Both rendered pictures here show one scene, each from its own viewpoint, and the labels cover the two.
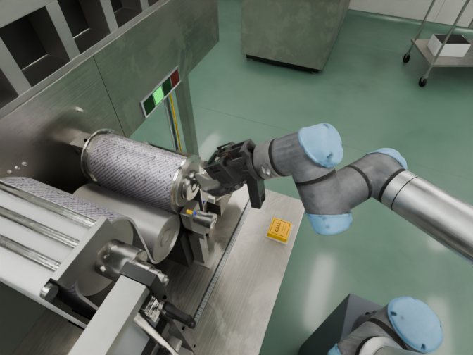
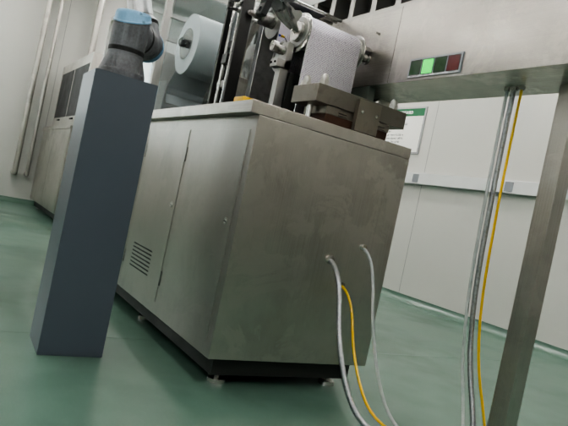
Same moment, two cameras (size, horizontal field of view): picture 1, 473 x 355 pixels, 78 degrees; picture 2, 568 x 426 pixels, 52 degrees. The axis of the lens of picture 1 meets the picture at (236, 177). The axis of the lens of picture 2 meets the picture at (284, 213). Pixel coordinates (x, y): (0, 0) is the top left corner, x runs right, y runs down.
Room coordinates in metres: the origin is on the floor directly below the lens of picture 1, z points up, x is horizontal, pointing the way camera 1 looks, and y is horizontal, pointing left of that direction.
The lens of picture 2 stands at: (1.79, -1.59, 0.60)
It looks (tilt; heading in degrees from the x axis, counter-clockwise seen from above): 1 degrees down; 126
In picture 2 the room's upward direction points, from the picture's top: 12 degrees clockwise
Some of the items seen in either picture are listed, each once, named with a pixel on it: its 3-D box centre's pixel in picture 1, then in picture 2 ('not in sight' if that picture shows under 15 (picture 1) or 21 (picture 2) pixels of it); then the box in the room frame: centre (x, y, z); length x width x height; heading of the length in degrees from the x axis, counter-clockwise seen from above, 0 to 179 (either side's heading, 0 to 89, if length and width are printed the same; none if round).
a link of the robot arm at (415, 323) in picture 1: (404, 328); (131, 30); (0.16, -0.39, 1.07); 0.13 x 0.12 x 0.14; 121
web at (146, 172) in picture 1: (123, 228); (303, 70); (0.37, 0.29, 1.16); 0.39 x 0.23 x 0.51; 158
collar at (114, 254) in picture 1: (122, 262); (267, 19); (0.21, 0.20, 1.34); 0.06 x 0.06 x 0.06; 68
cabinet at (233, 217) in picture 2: not in sight; (178, 218); (-0.40, 0.53, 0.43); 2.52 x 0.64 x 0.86; 158
